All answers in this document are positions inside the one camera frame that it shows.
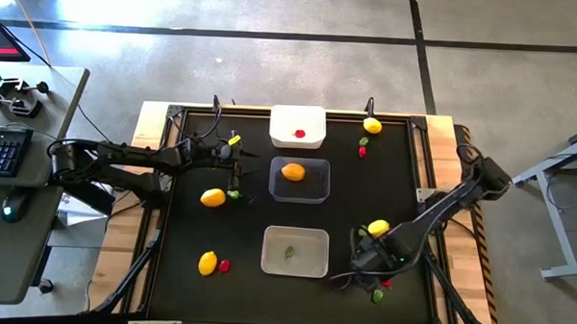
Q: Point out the white paper sheets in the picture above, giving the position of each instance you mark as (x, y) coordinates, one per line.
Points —
(75, 212)

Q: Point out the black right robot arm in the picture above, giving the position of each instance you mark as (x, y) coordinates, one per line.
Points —
(436, 210)

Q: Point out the black aluminium table frame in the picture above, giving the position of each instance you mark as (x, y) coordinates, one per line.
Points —
(252, 112)

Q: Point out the light grey plastic bin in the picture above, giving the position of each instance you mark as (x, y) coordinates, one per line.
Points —
(310, 240)

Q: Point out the grey desk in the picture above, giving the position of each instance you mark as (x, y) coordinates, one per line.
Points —
(20, 258)

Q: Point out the black white desk clamp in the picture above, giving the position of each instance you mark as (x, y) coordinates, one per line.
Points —
(12, 84)
(23, 107)

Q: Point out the grey metal table frame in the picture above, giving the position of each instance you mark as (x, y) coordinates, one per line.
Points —
(568, 271)

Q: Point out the black caster wheel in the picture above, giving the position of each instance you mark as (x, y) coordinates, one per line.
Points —
(45, 286)

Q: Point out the clear plastic bin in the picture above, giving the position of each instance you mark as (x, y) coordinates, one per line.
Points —
(316, 189)

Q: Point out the red berry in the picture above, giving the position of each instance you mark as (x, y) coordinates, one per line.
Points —
(300, 133)

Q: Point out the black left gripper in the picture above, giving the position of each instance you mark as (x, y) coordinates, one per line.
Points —
(212, 154)

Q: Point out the black computer mouse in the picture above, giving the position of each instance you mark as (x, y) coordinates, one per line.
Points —
(15, 207)

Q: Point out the black frame clamp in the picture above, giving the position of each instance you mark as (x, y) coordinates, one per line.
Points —
(370, 106)
(216, 103)

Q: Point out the yellow gripper tag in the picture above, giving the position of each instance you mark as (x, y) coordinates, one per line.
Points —
(234, 140)

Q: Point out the black backlit keyboard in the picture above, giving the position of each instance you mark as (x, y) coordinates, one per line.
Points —
(2, 152)

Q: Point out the orange citrus fruit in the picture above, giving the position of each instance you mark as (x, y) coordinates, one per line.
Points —
(293, 172)

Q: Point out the golden yellow lemon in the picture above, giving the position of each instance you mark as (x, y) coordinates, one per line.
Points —
(213, 197)

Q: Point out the small silver metal bracket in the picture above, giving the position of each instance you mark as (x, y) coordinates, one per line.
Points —
(424, 194)

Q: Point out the yellow black hazard tape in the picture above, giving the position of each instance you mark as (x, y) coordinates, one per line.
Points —
(485, 265)

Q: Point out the black table mat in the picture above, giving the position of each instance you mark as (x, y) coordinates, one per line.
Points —
(245, 295)

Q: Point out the small red pepper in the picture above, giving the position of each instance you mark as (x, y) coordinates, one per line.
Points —
(362, 152)
(386, 283)
(223, 266)

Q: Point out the black diagonal frame strut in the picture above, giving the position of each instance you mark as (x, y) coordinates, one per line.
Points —
(130, 277)
(452, 293)

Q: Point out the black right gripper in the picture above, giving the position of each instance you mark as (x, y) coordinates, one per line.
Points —
(372, 256)

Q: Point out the white plastic bin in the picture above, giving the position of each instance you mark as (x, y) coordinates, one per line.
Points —
(290, 119)

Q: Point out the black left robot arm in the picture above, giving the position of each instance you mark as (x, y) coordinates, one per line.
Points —
(125, 151)

